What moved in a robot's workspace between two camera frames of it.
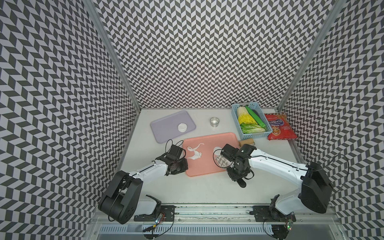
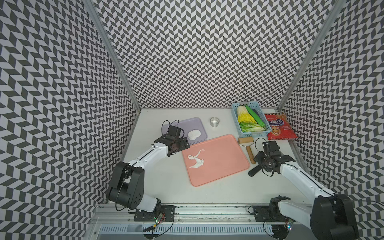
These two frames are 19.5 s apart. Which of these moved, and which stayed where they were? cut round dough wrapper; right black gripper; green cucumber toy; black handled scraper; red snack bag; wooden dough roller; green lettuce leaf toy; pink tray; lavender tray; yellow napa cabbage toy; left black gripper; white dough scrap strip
Moved: right black gripper; white dough scrap strip; black handled scraper; lavender tray; pink tray; left black gripper; cut round dough wrapper
Stayed: green cucumber toy; yellow napa cabbage toy; wooden dough roller; red snack bag; green lettuce leaf toy
